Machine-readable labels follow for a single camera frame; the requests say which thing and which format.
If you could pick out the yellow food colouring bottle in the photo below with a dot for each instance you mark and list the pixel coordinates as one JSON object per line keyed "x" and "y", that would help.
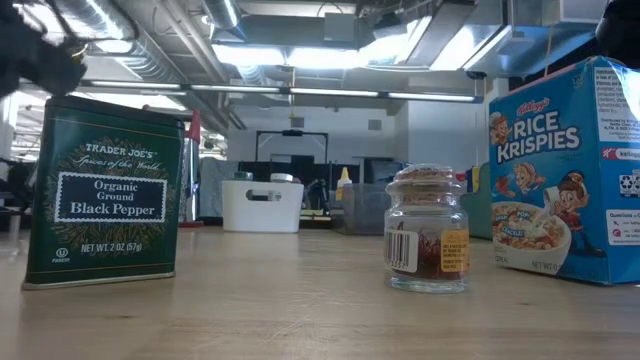
{"x": 344, "y": 177}

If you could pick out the Corn Pops cereal box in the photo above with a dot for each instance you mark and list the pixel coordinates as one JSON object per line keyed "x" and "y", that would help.
{"x": 475, "y": 180}

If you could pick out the Apple Jacks cereal box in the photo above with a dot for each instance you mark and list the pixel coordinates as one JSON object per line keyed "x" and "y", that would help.
{"x": 477, "y": 215}

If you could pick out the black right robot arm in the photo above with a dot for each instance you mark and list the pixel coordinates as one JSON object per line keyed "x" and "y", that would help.
{"x": 620, "y": 30}

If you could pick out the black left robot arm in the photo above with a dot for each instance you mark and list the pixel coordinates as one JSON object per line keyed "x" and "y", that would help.
{"x": 35, "y": 55}

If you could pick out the white plastic bin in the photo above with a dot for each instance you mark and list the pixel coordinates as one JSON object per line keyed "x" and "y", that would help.
{"x": 280, "y": 210}

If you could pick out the grey translucent plastic bin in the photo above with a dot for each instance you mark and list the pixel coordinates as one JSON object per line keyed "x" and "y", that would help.
{"x": 365, "y": 210}

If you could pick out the long ceiling light bar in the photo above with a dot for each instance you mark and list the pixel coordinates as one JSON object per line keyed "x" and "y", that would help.
{"x": 330, "y": 92}

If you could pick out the grey covered background object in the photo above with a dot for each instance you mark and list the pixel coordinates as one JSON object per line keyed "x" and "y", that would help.
{"x": 217, "y": 190}

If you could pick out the cork-topped glass saffron jar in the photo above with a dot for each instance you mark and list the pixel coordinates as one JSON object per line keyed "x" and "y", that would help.
{"x": 425, "y": 215}

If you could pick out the grey ceiling box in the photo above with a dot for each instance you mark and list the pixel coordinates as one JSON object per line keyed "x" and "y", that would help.
{"x": 340, "y": 27}

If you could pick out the green black pepper tin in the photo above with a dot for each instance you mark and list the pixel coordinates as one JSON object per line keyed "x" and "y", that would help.
{"x": 105, "y": 200}

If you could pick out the Rice Krispies cereal box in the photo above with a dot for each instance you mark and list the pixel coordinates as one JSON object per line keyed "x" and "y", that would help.
{"x": 550, "y": 150}

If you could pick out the dark background workbench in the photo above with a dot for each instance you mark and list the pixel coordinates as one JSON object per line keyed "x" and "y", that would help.
{"x": 15, "y": 200}

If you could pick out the black background rig frame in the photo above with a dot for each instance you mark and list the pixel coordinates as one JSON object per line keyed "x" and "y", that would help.
{"x": 292, "y": 133}

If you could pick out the rectangular metal ceiling duct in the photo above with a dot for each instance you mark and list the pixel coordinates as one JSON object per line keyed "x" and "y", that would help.
{"x": 450, "y": 40}

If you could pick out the round silver ventilation duct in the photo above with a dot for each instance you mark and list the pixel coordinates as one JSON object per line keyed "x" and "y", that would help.
{"x": 150, "y": 45}

